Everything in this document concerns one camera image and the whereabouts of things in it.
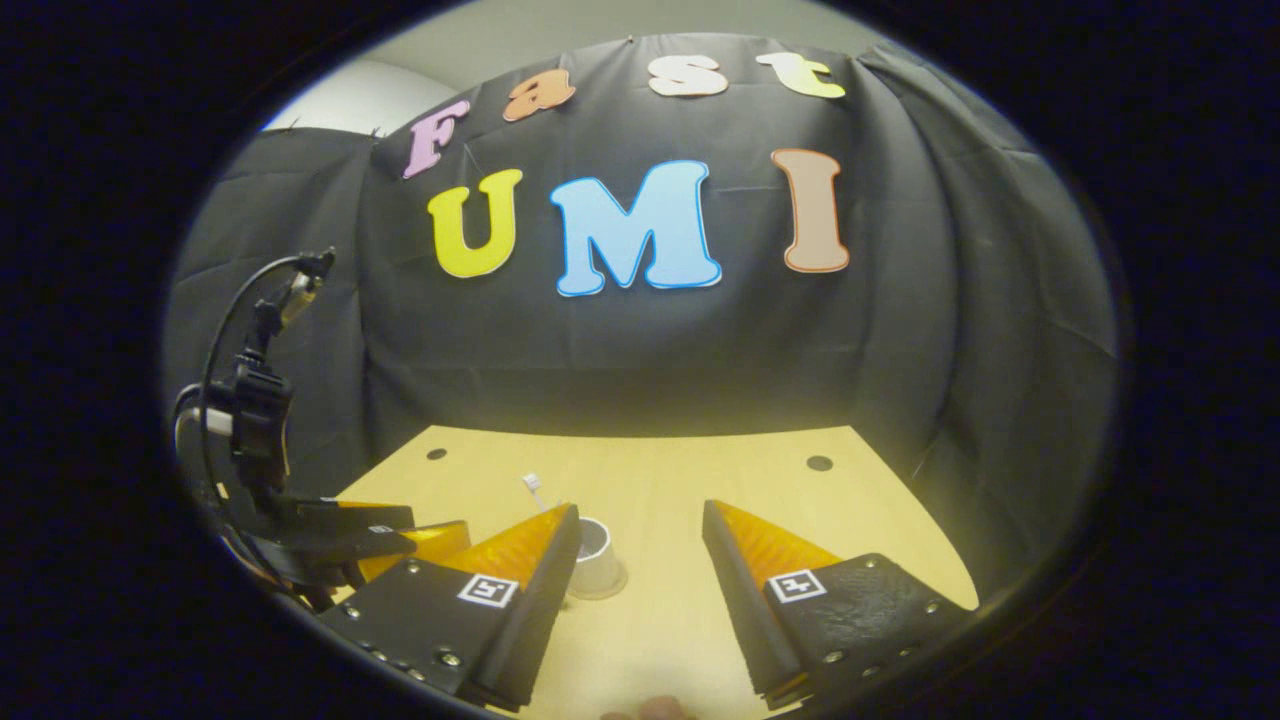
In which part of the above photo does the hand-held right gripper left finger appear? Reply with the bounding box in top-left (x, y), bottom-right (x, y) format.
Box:
top-left (318, 502), bottom-right (583, 713)

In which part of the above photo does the wooden desktop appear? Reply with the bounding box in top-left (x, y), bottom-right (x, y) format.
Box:
top-left (330, 425), bottom-right (981, 720)

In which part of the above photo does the black backdrop cloth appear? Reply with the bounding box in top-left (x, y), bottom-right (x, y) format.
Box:
top-left (165, 33), bottom-right (1121, 601)

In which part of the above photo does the black cable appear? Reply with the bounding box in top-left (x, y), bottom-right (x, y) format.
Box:
top-left (172, 255), bottom-right (323, 501)

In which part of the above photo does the white cup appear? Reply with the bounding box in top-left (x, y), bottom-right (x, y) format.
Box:
top-left (570, 517), bottom-right (626, 591)

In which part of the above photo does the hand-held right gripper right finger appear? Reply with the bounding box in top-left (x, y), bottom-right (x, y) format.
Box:
top-left (702, 500), bottom-right (977, 711)

